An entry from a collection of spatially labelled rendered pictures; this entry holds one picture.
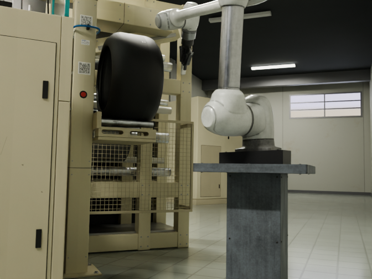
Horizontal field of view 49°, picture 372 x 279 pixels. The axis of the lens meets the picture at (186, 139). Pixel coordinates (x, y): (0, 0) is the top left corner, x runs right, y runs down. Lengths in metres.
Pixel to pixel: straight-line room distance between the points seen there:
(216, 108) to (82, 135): 0.99
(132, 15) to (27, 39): 1.32
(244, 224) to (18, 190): 0.99
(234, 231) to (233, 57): 0.80
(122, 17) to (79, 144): 0.99
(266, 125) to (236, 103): 0.22
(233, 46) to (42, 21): 0.83
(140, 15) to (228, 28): 1.27
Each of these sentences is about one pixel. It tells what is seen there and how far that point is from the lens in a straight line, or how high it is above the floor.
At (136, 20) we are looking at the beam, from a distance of 3.04.
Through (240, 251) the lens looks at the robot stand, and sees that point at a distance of 1.96.
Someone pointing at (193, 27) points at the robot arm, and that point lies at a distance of 2.49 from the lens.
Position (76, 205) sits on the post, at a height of 0.40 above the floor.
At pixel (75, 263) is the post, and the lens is 2.56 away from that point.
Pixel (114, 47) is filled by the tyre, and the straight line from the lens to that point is 2.52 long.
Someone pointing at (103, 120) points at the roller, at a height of 0.90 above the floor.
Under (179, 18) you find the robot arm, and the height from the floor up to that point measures 1.44.
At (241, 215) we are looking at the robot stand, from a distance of 1.94.
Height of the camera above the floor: 0.61
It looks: 4 degrees up
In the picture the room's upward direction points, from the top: 1 degrees clockwise
